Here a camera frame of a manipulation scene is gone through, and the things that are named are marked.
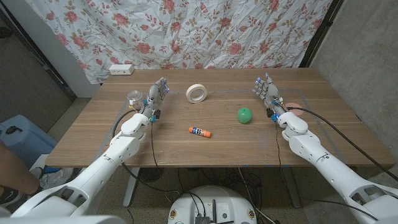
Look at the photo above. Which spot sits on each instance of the orange glue stick body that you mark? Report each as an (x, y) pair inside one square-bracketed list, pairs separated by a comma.
[(196, 131)]

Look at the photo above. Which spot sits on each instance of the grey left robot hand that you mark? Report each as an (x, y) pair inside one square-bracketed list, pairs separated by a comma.
[(154, 99)]

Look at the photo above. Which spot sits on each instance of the grey sneaker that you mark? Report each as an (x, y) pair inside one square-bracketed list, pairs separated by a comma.
[(56, 179)]

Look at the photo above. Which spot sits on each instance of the pink round sticker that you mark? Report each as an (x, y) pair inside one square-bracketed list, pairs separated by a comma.
[(293, 112)]

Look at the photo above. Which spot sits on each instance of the green ball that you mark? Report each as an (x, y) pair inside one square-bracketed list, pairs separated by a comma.
[(244, 115)]

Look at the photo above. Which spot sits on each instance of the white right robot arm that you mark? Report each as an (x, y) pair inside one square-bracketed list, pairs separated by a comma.
[(335, 174)]

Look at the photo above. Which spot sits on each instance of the black sneaker white swoosh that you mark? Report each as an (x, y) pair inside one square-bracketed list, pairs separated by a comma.
[(9, 197)]

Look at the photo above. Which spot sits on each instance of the clear glass jar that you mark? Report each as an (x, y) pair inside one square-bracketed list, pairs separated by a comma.
[(134, 96)]

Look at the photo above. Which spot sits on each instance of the floral backdrop cloth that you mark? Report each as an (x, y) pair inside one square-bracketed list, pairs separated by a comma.
[(186, 31)]

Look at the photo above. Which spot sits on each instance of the white table leg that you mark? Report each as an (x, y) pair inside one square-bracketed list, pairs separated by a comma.
[(130, 189)]

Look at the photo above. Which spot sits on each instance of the person bare leg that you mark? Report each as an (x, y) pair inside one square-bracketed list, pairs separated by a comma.
[(15, 171)]

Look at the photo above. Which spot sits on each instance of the white power strip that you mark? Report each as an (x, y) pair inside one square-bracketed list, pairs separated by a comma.
[(121, 69)]

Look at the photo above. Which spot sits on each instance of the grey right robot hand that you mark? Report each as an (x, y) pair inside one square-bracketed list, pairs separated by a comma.
[(270, 96)]

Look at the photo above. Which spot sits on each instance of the blue plastic piece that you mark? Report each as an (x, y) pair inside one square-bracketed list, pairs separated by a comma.
[(51, 170)]

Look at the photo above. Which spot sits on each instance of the black round floor object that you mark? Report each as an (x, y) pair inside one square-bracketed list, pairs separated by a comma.
[(150, 175)]

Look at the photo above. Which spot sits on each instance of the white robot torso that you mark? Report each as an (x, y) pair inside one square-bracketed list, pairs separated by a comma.
[(233, 202)]

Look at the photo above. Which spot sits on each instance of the blue plastic container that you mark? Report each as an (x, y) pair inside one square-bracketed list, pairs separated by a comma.
[(28, 133)]

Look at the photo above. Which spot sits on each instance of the cream masking tape roll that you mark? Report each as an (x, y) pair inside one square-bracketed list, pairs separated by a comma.
[(196, 85)]

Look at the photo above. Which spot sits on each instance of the black backdrop stand pole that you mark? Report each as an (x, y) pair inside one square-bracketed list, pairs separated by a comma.
[(320, 34)]

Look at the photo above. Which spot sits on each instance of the black antenna stub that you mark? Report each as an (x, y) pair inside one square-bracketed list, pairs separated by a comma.
[(214, 211)]

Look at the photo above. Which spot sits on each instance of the grey table leg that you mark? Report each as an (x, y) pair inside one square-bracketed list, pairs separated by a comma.
[(292, 189)]

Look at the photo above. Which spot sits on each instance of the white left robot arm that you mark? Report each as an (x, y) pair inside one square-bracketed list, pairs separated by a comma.
[(93, 177)]

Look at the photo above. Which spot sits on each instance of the grey port module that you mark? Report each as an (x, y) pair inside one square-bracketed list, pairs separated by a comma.
[(202, 220)]

